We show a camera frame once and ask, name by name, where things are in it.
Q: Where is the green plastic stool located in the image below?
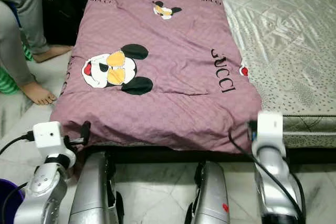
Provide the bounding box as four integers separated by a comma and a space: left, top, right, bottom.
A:
0, 67, 22, 95

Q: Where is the purple plastic bucket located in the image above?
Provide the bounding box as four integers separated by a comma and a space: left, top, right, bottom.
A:
0, 178, 22, 224

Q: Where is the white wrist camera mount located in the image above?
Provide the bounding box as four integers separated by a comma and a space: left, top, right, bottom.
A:
251, 111, 285, 156
33, 121, 77, 168

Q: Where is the silver robot leg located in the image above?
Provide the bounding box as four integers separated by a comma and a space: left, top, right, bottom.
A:
68, 151, 125, 224
184, 161, 230, 224

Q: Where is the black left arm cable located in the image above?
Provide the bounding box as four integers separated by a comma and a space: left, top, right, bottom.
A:
0, 132, 35, 224

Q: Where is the silver right robot leg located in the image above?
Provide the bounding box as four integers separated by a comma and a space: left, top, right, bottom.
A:
184, 161, 230, 224

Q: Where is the silver left robot leg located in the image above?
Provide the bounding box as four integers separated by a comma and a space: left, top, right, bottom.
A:
68, 151, 125, 224

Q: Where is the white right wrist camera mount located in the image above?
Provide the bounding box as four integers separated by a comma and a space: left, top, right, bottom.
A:
251, 111, 285, 156

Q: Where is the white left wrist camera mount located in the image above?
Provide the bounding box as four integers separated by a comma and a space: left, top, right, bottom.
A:
33, 121, 77, 168

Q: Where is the pink cartoon mouse blanket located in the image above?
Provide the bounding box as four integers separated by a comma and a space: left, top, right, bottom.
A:
50, 0, 263, 155

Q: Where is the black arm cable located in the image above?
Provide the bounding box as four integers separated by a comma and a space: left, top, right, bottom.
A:
228, 127, 305, 219
0, 132, 35, 224

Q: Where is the quilted grey-white mattress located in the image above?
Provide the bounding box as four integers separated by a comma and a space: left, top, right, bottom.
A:
210, 0, 336, 148

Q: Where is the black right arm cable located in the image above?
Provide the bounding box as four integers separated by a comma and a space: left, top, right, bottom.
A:
228, 127, 305, 219

